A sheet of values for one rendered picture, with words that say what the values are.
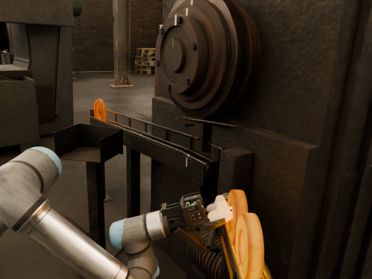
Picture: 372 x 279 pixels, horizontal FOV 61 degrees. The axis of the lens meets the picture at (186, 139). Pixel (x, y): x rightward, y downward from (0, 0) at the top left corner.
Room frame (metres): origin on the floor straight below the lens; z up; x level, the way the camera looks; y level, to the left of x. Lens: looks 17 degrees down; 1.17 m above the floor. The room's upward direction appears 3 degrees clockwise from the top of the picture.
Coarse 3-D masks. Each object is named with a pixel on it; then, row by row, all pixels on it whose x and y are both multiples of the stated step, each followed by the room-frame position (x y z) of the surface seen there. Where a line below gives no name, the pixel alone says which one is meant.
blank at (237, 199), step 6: (234, 192) 0.77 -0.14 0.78; (240, 192) 0.78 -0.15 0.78; (228, 198) 0.83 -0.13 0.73; (234, 198) 0.75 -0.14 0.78; (240, 198) 0.75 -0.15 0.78; (234, 204) 0.74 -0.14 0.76; (240, 204) 0.73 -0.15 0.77; (246, 204) 0.73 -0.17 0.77; (234, 210) 0.73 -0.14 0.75; (240, 210) 0.72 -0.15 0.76; (246, 210) 0.72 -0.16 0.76; (234, 216) 0.73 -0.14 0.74; (228, 222) 0.80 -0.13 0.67; (234, 222) 0.72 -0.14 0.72; (228, 228) 0.79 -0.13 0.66; (234, 228) 0.71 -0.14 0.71; (234, 234) 0.70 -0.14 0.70; (234, 240) 0.70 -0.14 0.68; (234, 246) 0.72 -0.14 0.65
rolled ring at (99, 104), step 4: (96, 100) 2.13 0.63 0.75; (100, 100) 2.10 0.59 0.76; (96, 104) 2.15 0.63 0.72; (100, 104) 2.07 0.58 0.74; (104, 104) 2.08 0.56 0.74; (96, 108) 2.18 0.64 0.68; (100, 108) 2.07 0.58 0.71; (104, 108) 2.06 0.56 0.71; (96, 112) 2.17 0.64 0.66; (100, 112) 2.07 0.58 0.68; (104, 112) 2.06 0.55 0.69; (96, 116) 2.16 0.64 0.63; (100, 116) 2.17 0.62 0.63; (104, 116) 2.05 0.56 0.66; (104, 120) 2.06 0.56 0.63
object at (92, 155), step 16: (64, 128) 1.52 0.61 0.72; (80, 128) 1.64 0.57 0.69; (96, 128) 1.60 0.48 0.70; (112, 128) 1.57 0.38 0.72; (64, 144) 1.51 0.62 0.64; (80, 144) 1.63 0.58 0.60; (96, 144) 1.60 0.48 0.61; (112, 144) 1.46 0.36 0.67; (80, 160) 1.40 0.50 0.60; (96, 160) 1.40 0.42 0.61; (96, 176) 1.46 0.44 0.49; (96, 192) 1.46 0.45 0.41; (96, 208) 1.46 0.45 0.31; (96, 224) 1.46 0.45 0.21; (96, 240) 1.46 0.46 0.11
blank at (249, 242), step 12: (240, 216) 0.66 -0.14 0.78; (252, 216) 0.62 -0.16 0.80; (240, 228) 0.65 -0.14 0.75; (252, 228) 0.59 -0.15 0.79; (240, 240) 0.65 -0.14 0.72; (252, 240) 0.57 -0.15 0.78; (240, 252) 0.64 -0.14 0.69; (252, 252) 0.55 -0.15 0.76; (240, 264) 0.61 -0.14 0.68; (252, 264) 0.54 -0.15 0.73; (252, 276) 0.55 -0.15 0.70
